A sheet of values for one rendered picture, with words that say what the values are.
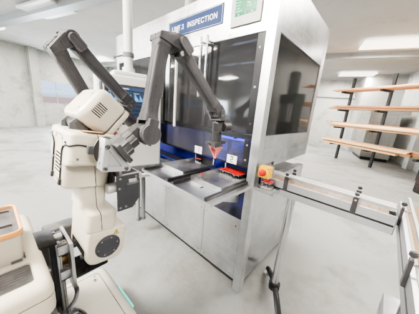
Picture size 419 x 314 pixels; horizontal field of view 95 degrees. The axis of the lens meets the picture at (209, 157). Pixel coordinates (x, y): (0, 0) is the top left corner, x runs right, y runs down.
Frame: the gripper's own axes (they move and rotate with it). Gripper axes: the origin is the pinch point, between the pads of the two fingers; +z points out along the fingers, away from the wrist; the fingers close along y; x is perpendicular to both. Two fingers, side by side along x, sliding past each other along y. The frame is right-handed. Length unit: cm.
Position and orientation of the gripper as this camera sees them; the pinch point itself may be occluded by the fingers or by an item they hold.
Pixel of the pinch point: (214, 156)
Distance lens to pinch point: 110.2
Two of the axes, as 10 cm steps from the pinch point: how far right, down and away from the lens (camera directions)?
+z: -0.7, 9.6, 2.7
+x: -7.3, -2.3, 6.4
